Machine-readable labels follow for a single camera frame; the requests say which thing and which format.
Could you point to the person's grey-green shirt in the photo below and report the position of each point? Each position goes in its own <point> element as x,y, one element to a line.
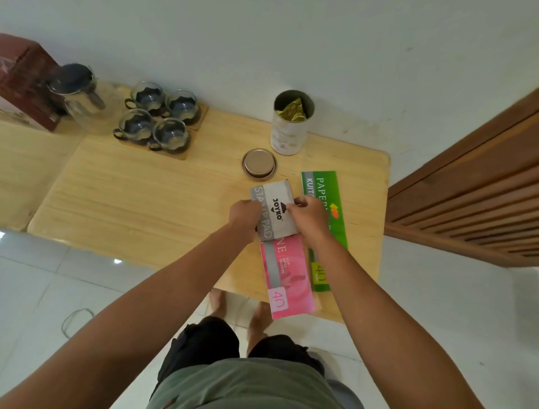
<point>240,385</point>

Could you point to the person's left leg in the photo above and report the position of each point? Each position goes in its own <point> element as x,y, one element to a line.
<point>218,303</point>

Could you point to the white cylindrical jar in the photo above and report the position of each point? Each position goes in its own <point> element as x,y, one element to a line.
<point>288,135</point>

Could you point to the wooden coaster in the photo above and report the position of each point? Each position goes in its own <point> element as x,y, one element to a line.
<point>177,155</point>
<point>130,142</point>
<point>203,113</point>

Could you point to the grey stamp pad box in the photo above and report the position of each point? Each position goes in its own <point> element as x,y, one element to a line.
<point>276,210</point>

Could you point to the red cardboard box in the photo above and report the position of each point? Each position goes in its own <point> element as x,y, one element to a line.
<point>23,80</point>

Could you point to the person's left hand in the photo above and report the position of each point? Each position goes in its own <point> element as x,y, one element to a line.
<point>244,219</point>

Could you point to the glass teapot black lid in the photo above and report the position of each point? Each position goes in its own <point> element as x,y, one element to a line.
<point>84,101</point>

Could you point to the person's right leg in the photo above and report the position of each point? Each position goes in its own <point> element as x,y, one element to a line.
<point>257,324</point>

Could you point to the brown slatted wooden door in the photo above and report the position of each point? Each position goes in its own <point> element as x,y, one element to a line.
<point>471,189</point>

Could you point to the green receipt book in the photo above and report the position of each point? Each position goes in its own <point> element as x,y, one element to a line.
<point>332,198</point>

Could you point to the person's left forearm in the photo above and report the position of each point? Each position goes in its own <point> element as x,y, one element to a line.
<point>126,328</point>

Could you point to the person's leg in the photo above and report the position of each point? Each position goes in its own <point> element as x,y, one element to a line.
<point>218,303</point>
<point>257,324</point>

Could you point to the gold round jar lid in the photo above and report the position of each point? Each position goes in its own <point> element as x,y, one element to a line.
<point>259,164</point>

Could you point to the person's right forearm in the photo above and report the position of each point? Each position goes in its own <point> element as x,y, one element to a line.
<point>387,328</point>

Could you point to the person's right hand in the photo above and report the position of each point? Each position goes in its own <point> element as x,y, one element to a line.
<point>311,221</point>

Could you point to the person's black shorts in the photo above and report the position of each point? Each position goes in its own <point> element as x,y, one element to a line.
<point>202,345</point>

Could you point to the glass cup black holder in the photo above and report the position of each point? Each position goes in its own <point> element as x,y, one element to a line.
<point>147,97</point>
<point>134,125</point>
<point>170,135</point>
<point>183,106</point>

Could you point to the pink receipt book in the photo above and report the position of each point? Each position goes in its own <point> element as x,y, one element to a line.
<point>286,274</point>

